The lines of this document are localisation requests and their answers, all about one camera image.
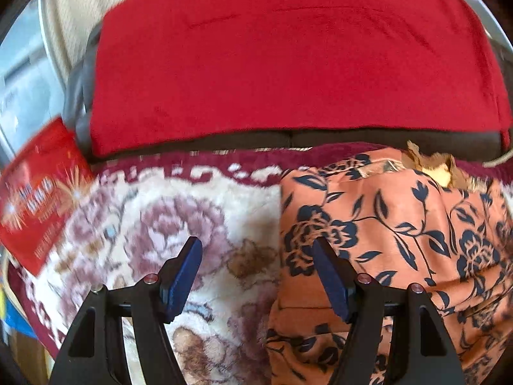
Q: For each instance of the blue and yellow bag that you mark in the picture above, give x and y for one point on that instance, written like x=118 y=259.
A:
x=14 y=313

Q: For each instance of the tan lace cloth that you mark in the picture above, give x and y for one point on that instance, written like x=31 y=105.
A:
x=437 y=166

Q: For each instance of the grey cushion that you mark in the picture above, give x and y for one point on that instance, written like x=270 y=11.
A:
x=80 y=88

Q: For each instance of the dark sofa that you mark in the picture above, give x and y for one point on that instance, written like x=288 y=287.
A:
x=360 y=140

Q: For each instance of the cream maroon floral blanket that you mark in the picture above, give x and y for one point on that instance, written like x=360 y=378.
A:
x=160 y=224

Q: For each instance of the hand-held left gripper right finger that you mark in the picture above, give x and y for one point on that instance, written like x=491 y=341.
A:
x=329 y=280

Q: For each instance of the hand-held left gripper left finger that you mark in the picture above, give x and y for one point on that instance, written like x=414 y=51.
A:
x=184 y=280

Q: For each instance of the cream dotted curtain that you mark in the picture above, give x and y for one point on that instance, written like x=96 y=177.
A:
x=68 y=12

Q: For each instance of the red printed bag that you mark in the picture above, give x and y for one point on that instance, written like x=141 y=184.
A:
x=36 y=196

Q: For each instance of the red velvet blanket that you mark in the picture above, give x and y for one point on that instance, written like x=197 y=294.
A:
x=288 y=56

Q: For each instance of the orange floral garment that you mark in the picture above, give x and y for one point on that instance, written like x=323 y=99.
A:
x=400 y=224

